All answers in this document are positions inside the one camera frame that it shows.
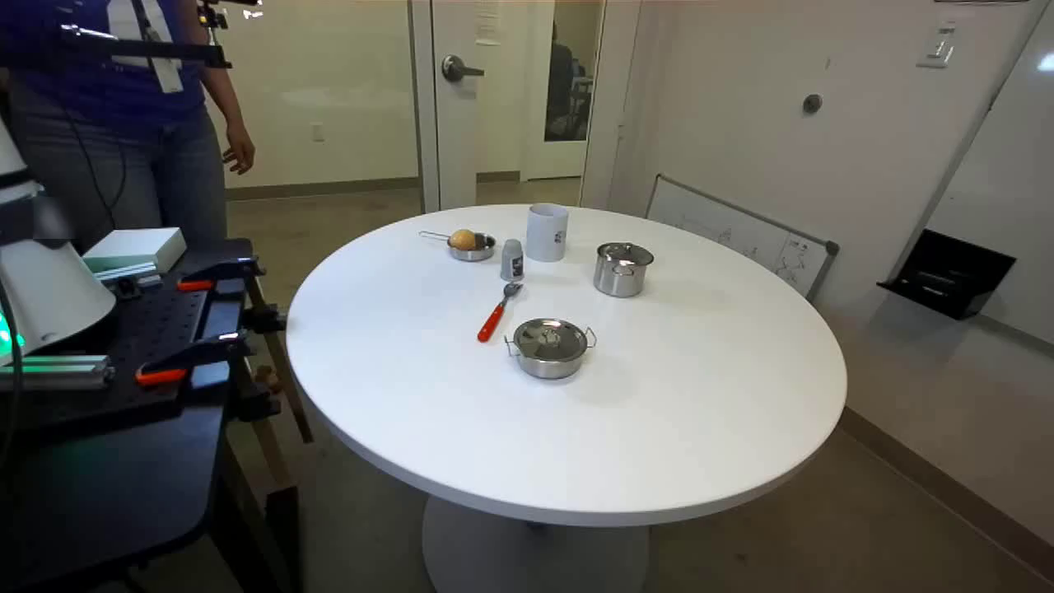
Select small steel pan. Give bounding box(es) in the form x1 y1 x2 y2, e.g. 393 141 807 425
428 231 498 264

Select white and green box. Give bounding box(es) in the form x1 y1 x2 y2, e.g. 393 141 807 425
81 227 189 275

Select white light switch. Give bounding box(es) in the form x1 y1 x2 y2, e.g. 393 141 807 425
918 27 960 69

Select white mug with text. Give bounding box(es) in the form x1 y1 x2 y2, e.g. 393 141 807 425
526 203 569 264

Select black workbench cart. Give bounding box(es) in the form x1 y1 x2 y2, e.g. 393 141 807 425
0 236 303 593

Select brown egg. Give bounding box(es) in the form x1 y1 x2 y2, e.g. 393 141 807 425
448 227 479 249

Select round white table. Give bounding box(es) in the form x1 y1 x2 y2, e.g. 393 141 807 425
287 203 846 593

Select black wall tray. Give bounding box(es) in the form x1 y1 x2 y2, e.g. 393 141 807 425
883 231 1014 318

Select steel bowl with handles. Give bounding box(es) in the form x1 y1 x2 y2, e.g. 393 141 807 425
503 316 597 383

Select orange handled clamp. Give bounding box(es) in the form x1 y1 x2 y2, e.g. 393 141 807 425
135 334 247 387

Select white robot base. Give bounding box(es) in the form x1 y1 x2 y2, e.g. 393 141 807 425
0 122 114 363

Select small grey shaker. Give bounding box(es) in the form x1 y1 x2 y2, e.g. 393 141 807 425
500 236 524 279

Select person in purple shirt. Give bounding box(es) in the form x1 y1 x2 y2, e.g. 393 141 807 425
0 0 255 249

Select steel pot with lid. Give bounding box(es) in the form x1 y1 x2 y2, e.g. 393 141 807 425
594 240 656 295

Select red handled fork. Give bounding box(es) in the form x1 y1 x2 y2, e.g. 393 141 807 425
479 279 524 342

